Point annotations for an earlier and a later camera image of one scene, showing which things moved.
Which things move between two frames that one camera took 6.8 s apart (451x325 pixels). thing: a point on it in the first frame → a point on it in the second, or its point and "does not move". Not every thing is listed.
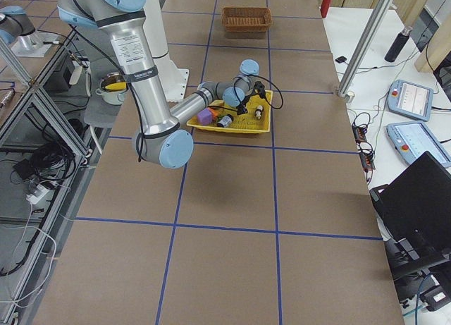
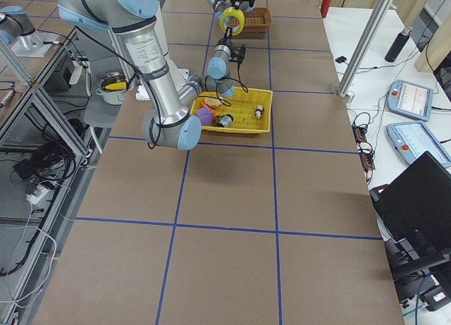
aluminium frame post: x=368 y=41 does not move
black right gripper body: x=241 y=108 → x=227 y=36
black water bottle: x=398 y=45 does not move
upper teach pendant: x=410 y=99 does not move
